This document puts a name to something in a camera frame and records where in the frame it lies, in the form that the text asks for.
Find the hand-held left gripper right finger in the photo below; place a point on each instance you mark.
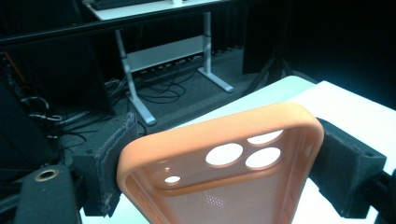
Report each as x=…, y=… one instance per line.
x=345, y=171

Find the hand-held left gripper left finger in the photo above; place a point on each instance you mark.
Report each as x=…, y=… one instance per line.
x=99, y=174

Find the orange phone case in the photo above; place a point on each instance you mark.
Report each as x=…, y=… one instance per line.
x=186, y=137

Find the black equipment box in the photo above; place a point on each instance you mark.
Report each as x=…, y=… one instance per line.
x=62, y=77

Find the black tripod stand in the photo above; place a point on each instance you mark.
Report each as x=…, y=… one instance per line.
x=271, y=71

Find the black power strip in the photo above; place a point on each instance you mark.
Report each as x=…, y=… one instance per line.
x=168, y=67

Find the grey metal stand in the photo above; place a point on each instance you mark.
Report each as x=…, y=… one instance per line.
x=165, y=53

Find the black keyboard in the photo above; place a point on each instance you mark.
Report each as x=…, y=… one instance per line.
x=124, y=3

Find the white cup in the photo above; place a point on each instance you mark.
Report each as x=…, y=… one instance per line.
x=177, y=2

